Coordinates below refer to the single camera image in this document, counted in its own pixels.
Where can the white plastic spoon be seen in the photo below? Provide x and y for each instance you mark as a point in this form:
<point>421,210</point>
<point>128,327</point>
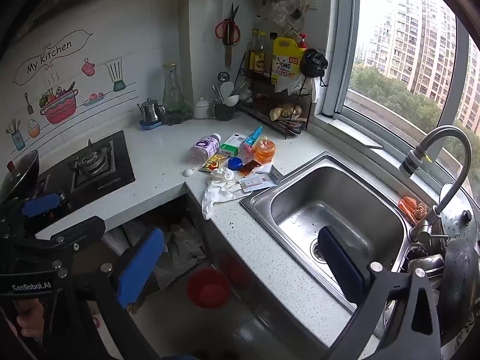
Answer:
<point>186,172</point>

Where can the black glass gas stove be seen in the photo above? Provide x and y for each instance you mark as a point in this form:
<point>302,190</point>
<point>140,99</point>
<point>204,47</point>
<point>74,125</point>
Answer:
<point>112,172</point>

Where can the orange cloth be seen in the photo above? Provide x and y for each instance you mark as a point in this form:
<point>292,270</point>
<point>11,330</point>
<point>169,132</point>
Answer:
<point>410,208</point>

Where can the white printed packet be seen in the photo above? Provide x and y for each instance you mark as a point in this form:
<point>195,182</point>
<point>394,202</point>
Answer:
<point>273,174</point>

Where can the black plastic bag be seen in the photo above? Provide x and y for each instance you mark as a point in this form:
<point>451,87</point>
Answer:
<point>313,63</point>

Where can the clear hanging plastic bag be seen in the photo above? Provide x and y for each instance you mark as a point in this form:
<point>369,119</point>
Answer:
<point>281,7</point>

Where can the white cloth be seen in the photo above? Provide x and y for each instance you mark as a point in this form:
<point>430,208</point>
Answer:
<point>217,191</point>

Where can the red bucket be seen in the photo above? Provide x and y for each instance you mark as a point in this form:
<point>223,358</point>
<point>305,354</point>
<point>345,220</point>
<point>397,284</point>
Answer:
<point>195,288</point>

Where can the purple white bottle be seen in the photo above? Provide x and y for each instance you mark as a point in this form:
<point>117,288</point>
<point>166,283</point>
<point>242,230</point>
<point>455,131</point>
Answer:
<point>204,146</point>

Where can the blue pink wrapper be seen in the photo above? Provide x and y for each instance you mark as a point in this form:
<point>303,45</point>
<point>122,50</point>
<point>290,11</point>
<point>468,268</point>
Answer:
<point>252,138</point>

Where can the steel gooseneck faucet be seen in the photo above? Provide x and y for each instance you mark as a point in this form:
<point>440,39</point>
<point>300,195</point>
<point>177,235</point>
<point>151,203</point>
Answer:
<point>446,131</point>

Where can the green white medicine box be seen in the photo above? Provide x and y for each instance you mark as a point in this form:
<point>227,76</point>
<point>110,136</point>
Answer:
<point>232,144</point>

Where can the brown sauce packet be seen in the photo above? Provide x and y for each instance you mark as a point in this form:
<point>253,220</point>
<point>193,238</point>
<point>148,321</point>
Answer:
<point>249,167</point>

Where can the person's left hand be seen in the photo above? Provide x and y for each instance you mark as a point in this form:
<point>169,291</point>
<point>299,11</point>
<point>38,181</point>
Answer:
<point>30,317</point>

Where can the white wall outlet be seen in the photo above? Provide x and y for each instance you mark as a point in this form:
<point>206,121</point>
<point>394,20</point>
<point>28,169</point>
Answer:
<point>311,0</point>

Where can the red pump bottle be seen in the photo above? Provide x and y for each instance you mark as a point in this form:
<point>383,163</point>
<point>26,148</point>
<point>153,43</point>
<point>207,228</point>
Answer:
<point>302,39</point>

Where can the black frying pan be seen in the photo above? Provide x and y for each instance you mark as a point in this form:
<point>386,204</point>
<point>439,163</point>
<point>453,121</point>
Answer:
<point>461,281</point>

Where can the green trees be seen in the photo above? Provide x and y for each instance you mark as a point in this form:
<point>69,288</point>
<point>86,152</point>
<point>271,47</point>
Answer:
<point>393,93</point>

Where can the steel bowl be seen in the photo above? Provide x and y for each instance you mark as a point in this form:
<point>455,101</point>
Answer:
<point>425,262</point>

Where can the apartment buildings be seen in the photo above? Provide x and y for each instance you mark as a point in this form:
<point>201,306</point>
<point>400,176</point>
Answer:
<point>412,45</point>

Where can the ginger pieces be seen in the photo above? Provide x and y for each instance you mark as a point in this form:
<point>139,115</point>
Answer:
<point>279,112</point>

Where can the steel pot lid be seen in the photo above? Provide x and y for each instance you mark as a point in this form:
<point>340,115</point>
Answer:
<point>455,217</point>

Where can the yellow sauce packet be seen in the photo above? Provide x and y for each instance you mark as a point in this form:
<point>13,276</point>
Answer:
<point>214,163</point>

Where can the white lidded jar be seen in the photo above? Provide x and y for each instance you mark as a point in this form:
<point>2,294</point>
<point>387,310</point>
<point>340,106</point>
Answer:
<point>201,110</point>

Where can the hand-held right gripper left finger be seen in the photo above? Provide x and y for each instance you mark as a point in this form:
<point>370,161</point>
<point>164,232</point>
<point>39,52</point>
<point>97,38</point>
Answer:
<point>140,270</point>

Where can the blue saucer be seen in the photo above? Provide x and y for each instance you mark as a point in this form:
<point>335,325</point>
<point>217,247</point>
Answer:
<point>150,126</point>

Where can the blue bottle cap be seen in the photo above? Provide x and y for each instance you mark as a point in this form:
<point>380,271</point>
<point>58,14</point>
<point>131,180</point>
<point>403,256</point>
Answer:
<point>235,164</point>

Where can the clear glass carafe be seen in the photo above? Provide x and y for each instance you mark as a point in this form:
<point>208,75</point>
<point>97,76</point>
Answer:
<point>172,90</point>

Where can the yellow detergent jug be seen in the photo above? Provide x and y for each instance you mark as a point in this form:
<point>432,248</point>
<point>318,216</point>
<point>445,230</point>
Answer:
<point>287,63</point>

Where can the white plastic bag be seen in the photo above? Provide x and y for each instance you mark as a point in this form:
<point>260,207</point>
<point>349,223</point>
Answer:
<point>183,247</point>

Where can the white bag on rack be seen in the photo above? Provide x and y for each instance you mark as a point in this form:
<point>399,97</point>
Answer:
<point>300,86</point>

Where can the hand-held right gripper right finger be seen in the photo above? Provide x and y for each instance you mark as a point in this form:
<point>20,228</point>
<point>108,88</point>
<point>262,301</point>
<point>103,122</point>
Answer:
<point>345,266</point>

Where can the orange plastic container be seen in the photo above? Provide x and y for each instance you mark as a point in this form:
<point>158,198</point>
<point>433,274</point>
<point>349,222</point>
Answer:
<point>264,150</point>

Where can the kitchen drawing wall decal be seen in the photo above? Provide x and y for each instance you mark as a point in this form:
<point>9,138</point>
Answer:
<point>56,108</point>

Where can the white paper slip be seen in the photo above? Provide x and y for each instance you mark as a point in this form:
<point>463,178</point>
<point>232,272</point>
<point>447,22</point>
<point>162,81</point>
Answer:
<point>253,184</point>

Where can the grey window frame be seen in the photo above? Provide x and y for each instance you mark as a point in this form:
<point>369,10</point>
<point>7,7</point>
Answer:
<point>341,45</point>

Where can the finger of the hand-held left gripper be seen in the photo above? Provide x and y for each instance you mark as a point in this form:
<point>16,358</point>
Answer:
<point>80,230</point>
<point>39,203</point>

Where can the dark sauce bottle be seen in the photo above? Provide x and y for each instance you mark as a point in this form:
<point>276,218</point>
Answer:
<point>264,60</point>
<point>254,60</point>

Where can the stainless steel sink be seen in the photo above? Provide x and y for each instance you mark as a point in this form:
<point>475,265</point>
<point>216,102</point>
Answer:
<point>337,195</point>

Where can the small steel teapot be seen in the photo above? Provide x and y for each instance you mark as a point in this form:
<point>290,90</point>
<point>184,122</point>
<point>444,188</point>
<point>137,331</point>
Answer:
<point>151,112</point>

